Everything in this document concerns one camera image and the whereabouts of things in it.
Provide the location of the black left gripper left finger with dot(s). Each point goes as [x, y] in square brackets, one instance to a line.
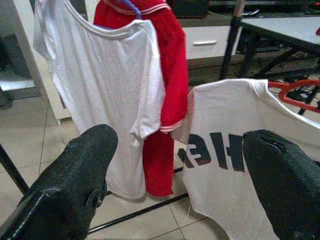
[70, 180]

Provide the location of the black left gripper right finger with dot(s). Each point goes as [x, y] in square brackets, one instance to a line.
[287, 190]

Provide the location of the red clothes hanger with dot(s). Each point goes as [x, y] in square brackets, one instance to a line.
[283, 96]

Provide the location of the purple clothes hanger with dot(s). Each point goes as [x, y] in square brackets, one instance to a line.
[135, 10]

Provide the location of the white shelf unit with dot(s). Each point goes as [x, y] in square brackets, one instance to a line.
[56, 105]

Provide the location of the plain white t-shirt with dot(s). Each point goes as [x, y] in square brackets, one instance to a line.
[105, 87]

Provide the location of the white t-shirt black letters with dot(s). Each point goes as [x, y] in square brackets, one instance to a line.
[225, 112]

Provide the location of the red sweater white striped trim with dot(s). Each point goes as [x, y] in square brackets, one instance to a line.
[172, 75]

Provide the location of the white drawer cabinet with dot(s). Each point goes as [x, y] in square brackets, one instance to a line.
[207, 53]

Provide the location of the grey folding table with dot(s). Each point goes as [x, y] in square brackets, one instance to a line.
[287, 27]

